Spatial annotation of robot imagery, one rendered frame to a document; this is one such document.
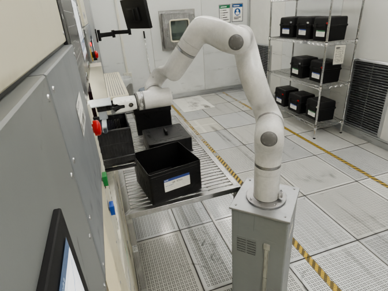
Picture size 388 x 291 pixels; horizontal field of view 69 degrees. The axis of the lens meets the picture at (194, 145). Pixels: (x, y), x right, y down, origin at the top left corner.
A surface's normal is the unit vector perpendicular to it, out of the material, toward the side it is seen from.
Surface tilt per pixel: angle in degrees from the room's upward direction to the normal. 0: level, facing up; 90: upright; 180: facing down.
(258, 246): 90
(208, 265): 0
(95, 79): 90
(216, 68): 90
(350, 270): 0
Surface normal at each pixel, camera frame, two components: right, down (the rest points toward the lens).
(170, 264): -0.07, -0.90
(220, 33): -0.77, -0.07
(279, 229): -0.45, 0.41
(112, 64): 0.31, 0.40
